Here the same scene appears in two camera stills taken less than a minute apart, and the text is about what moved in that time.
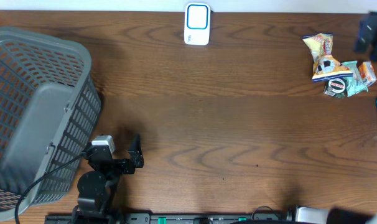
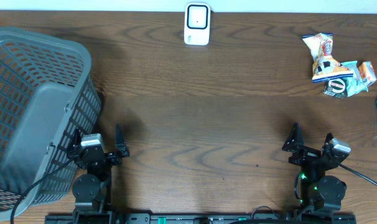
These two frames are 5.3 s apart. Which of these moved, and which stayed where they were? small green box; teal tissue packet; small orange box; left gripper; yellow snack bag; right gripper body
Moved: left gripper; right gripper body
Stayed: small orange box; small green box; yellow snack bag; teal tissue packet
